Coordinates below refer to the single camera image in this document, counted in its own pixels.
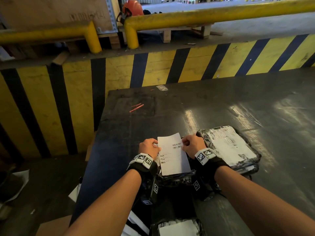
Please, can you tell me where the person's right hand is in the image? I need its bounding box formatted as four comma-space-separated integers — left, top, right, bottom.
181, 134, 207, 160

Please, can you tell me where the person's left hand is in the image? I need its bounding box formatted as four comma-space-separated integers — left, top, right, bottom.
138, 138, 162, 161

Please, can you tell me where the white printed label paper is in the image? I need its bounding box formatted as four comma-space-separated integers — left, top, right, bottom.
157, 132, 191, 176
158, 219, 200, 236
205, 126, 258, 167

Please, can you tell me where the pile of white labels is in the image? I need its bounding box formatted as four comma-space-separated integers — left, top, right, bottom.
123, 210, 151, 236

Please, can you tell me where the person's right forearm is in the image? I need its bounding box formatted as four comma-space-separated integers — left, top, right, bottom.
214, 166, 315, 236

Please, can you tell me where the person's left forearm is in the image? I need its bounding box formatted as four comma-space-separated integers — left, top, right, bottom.
63, 169, 142, 236

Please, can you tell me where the black marker wristband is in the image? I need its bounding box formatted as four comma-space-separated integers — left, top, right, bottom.
127, 152, 158, 185
194, 147, 231, 175

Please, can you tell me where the small brown cardboard box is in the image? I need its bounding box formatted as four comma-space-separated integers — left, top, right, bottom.
85, 131, 98, 162

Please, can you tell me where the yellow black striped barrier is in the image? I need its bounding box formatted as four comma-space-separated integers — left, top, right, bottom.
0, 33, 315, 159

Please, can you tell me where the wooden pallet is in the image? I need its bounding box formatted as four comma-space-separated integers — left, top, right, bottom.
137, 24, 212, 43
66, 31, 122, 53

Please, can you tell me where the flat brown cardboard box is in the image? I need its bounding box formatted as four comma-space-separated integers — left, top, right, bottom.
35, 215, 73, 236

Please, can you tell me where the small wooden block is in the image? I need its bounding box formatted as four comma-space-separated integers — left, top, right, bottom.
52, 51, 70, 66

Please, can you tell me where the white paper sheet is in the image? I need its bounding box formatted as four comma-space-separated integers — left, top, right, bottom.
5, 169, 30, 203

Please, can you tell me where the yellow pipe guardrail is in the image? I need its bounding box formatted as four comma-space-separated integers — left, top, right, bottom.
0, 21, 103, 54
124, 0, 315, 49

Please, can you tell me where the orange hard hat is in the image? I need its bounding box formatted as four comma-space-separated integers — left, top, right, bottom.
122, 0, 144, 17

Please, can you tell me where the large brown plywood crate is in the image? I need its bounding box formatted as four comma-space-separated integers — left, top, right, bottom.
0, 0, 119, 34

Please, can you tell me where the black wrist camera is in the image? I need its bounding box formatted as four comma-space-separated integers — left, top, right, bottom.
191, 174, 215, 202
140, 178, 160, 206

